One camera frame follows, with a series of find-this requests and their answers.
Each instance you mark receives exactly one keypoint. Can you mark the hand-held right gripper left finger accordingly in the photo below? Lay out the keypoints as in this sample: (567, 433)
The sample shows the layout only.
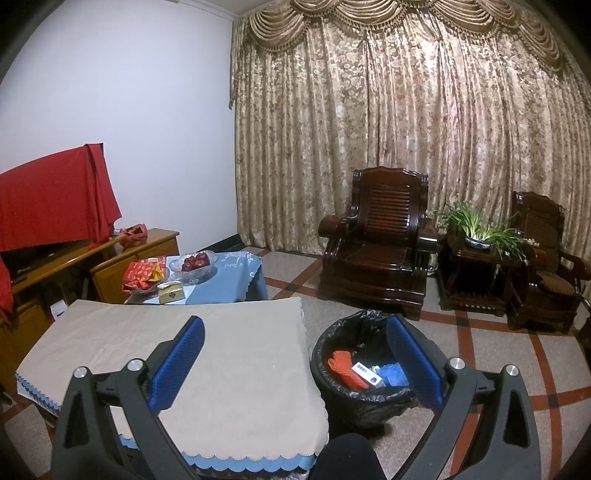
(178, 364)

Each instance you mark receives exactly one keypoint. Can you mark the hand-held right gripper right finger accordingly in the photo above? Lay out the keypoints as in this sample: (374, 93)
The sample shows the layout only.
(415, 364)

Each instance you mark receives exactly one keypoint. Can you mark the blue plastic bag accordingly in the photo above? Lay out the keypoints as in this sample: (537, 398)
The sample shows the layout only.
(392, 376)

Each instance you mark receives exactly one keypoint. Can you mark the white and blue box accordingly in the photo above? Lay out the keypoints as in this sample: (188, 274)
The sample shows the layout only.
(367, 374)

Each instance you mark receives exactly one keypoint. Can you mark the orange foam net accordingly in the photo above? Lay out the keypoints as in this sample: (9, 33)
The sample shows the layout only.
(344, 364)

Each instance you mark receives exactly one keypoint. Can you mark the bin with black bag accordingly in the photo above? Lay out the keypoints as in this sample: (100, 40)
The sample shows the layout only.
(351, 401)

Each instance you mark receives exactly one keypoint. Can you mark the table with beige cloth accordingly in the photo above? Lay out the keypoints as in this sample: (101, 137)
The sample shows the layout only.
(240, 350)

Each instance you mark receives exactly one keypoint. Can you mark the gold tissue box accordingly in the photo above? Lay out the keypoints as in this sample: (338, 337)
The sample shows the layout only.
(171, 295)

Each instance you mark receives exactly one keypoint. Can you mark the glass dish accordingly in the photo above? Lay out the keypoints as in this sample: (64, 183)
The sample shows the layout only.
(138, 297)

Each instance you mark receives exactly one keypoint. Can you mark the glass fruit bowl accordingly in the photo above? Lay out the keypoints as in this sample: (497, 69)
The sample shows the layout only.
(196, 276)

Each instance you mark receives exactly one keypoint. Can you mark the red snack bag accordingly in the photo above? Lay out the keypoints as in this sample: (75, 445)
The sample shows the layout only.
(141, 272)

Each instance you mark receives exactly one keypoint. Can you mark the dark wooden side table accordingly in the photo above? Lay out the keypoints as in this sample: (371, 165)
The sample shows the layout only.
(471, 281)

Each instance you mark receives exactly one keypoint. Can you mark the pile of red apples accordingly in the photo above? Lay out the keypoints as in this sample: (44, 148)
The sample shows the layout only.
(194, 263)

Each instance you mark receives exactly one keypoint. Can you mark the blue tablecloth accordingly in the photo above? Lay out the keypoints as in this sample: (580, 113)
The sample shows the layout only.
(235, 277)

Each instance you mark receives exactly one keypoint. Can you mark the low yellow wooden cabinet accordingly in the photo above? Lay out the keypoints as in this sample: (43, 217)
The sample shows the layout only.
(111, 281)

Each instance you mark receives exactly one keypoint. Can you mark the dark wooden slatted armchair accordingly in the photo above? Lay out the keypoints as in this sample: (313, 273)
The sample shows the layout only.
(378, 258)

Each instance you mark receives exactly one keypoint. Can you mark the person's leg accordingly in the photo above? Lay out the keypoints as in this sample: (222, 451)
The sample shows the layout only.
(346, 461)

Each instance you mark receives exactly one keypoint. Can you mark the small white device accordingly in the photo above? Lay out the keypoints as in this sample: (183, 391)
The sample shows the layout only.
(60, 310)

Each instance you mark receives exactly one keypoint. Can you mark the potted green plant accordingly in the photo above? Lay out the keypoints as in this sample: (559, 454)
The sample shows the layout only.
(478, 235)

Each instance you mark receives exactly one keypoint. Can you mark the dark wooden cushioned armchair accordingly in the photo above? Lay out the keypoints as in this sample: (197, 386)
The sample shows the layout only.
(549, 286)

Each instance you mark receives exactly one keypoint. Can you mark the wooden television cabinet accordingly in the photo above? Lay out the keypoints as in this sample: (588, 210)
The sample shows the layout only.
(23, 332)

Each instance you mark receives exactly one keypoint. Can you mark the black television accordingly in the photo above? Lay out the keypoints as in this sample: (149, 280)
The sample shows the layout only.
(41, 258)

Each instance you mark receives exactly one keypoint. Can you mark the dark wooden chair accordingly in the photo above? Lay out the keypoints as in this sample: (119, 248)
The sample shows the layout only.
(585, 332)

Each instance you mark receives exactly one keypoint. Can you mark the red cloth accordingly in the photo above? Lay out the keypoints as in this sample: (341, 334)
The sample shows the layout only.
(51, 198)

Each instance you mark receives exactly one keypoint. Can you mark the beige patterned curtain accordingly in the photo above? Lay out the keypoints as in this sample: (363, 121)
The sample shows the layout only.
(392, 115)

